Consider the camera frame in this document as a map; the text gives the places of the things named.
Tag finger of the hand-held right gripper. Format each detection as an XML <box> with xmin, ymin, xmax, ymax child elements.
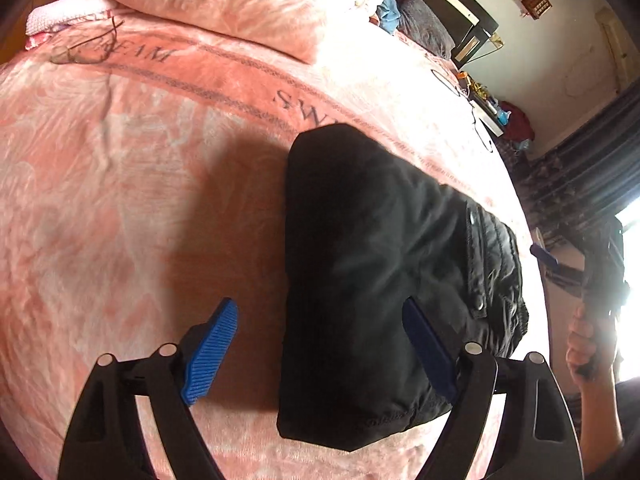
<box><xmin>529</xmin><ymin>242</ymin><xmax>586</xmax><ymax>291</ymax></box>

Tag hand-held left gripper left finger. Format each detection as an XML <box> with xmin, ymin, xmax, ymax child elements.
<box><xmin>57</xmin><ymin>297</ymin><xmax>240</xmax><ymax>480</ymax></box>

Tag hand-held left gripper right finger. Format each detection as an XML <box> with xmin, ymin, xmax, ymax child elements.
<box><xmin>402</xmin><ymin>297</ymin><xmax>585</xmax><ymax>480</ymax></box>

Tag black jacket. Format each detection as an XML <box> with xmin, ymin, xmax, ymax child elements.
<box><xmin>276</xmin><ymin>122</ymin><xmax>531</xmax><ymax>451</ymax></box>

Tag person's right forearm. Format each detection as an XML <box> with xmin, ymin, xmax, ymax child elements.
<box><xmin>577</xmin><ymin>360</ymin><xmax>628</xmax><ymax>480</ymax></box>

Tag person's right hand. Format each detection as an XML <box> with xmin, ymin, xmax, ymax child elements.
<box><xmin>565</xmin><ymin>305</ymin><xmax>613</xmax><ymax>380</ymax></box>

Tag dark patterned curtain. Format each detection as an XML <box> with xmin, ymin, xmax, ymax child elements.
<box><xmin>505</xmin><ymin>95</ymin><xmax>640</xmax><ymax>251</ymax></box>

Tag dark red cloth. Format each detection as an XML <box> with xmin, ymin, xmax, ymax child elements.
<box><xmin>500</xmin><ymin>101</ymin><xmax>535</xmax><ymax>143</ymax></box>

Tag black and white nightstand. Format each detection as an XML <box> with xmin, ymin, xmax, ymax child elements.
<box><xmin>467</xmin><ymin>95</ymin><xmax>506</xmax><ymax>138</ymax></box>

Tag pink floral blanket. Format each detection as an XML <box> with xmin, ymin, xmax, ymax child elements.
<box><xmin>0</xmin><ymin>7</ymin><xmax>551</xmax><ymax>480</ymax></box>

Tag grey patterned pillow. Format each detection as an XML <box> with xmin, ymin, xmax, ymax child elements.
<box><xmin>397</xmin><ymin>0</ymin><xmax>457</xmax><ymax>58</ymax></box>

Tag blue cloth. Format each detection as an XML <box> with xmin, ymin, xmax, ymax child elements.
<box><xmin>375</xmin><ymin>0</ymin><xmax>403</xmax><ymax>36</ymax></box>

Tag pink pillow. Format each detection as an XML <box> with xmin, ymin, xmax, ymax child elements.
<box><xmin>91</xmin><ymin>0</ymin><xmax>408</xmax><ymax>66</ymax></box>

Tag white knitted cloth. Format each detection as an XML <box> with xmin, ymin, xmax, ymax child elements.
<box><xmin>24</xmin><ymin>0</ymin><xmax>118</xmax><ymax>51</ymax></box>

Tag thin black cable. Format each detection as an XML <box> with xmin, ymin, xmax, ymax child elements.
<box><xmin>431</xmin><ymin>67</ymin><xmax>496</xmax><ymax>153</ymax></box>

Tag white wall conduit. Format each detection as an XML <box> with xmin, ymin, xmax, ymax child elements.
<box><xmin>597</xmin><ymin>7</ymin><xmax>632</xmax><ymax>93</ymax></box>

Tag thin dark wire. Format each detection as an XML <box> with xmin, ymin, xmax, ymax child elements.
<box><xmin>49</xmin><ymin>16</ymin><xmax>126</xmax><ymax>66</ymax></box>

